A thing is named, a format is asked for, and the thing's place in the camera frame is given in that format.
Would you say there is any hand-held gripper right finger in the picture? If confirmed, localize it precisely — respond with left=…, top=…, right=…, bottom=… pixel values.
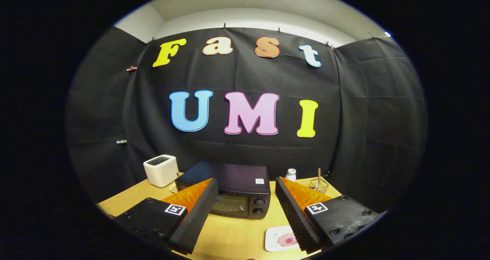
left=275, top=177, right=384, bottom=254

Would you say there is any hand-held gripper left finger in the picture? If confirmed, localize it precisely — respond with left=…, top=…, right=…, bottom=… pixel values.
left=113, top=178, right=219, bottom=255

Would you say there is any pink ham slice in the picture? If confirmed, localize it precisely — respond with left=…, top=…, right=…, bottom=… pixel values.
left=278, top=232, right=299, bottom=247

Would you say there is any white square plate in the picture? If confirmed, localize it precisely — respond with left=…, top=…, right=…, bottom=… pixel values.
left=265, top=226, right=301, bottom=252

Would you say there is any black toaster oven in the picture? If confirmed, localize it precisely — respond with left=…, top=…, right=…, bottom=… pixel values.
left=175, top=161, right=271, bottom=219

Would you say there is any white bread toaster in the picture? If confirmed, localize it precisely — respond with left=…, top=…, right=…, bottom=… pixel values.
left=143, top=155, right=180, bottom=188

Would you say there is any wire mesh holder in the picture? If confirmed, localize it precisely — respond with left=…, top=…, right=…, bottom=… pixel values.
left=309, top=178, right=329, bottom=194

